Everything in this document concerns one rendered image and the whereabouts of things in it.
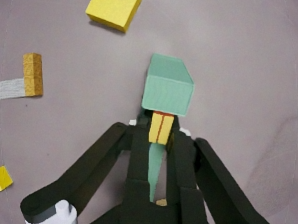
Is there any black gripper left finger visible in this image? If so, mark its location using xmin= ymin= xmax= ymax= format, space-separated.
xmin=20 ymin=109 xmax=153 ymax=224

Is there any try square with wooden stock and grey blade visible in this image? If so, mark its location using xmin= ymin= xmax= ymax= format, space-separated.
xmin=0 ymin=53 xmax=43 ymax=99

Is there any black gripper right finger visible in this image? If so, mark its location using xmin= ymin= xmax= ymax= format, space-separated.
xmin=164 ymin=115 xmax=270 ymax=224

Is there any green l-shaped block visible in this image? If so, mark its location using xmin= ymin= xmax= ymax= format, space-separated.
xmin=141 ymin=53 xmax=195 ymax=202

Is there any cream slotted block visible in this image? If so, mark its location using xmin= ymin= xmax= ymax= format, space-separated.
xmin=156 ymin=199 xmax=166 ymax=206

